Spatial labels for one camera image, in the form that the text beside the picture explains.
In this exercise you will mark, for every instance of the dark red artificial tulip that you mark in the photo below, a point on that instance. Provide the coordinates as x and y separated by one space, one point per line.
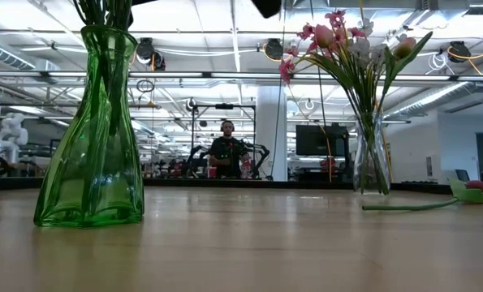
477 185

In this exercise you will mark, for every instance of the person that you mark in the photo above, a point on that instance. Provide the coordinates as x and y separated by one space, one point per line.
227 150

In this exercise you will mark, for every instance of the white building column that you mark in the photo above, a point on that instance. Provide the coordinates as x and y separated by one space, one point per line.
271 134

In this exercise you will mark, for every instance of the clear glass vase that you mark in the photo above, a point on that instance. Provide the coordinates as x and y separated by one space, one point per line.
371 170

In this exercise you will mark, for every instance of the red artificial flower bunch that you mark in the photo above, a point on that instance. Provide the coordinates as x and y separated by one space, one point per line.
91 12

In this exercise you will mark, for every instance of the bright pink artificial tulip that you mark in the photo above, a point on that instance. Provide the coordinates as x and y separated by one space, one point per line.
324 36

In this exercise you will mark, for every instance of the pink artificial flower bunch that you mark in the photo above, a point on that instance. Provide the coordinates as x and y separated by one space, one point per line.
286 67

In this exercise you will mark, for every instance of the black background robot arm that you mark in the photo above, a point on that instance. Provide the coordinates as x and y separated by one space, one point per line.
196 158
259 156

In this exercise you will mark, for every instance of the black monitor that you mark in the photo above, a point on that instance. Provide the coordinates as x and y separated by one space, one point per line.
318 140

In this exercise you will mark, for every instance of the white veined artificial flower bunch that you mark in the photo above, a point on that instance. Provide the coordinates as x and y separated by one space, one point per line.
360 46

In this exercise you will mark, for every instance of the green glass vase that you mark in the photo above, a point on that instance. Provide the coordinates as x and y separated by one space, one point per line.
91 182

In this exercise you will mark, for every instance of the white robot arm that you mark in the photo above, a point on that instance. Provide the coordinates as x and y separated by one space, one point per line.
9 134

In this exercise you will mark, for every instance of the pale pink-green artificial tulip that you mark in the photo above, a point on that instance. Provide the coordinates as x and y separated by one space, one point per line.
403 48

